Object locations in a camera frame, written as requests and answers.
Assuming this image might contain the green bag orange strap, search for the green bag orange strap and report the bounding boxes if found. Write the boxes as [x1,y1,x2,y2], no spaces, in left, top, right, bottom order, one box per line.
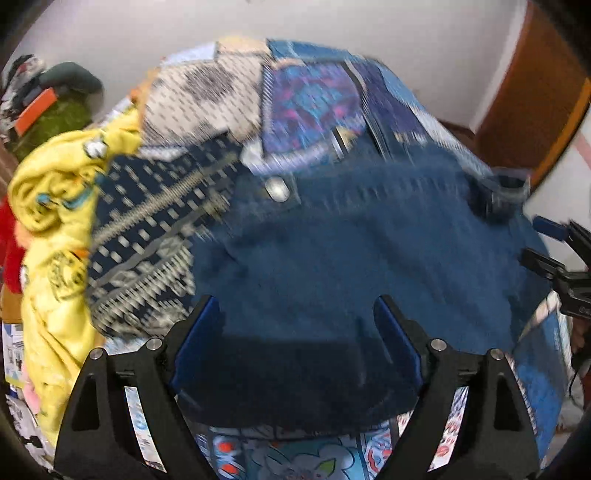
[8,87,93,160]

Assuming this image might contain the black white patterned clothes pile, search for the black white patterned clothes pile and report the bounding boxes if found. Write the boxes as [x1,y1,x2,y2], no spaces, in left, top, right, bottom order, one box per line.
[1,54,45,120]

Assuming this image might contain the blue denim jeans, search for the blue denim jeans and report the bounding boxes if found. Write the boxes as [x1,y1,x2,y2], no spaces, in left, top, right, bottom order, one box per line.
[172,139,549,433]

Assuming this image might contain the brown wooden door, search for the brown wooden door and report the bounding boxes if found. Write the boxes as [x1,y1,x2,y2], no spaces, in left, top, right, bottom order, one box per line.
[475,2,590,188]

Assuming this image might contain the navy white patterned folded garment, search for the navy white patterned folded garment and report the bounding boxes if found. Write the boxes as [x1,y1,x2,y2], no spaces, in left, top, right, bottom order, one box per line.
[86,135,243,338]

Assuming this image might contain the yellow printed garment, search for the yellow printed garment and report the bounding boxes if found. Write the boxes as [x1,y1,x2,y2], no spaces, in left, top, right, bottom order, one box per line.
[8,108,140,444]

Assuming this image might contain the dark green round cushion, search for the dark green round cushion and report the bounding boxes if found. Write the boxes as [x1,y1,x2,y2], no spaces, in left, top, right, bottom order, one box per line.
[39,62,102,94]

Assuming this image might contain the red plush fabric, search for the red plush fabric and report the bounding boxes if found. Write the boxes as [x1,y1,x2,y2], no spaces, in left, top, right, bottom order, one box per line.
[0,197,25,294]

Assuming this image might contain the patchwork patterned bedspread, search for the patchwork patterned bedspread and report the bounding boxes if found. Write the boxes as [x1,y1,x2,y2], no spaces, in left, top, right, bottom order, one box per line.
[129,40,566,479]

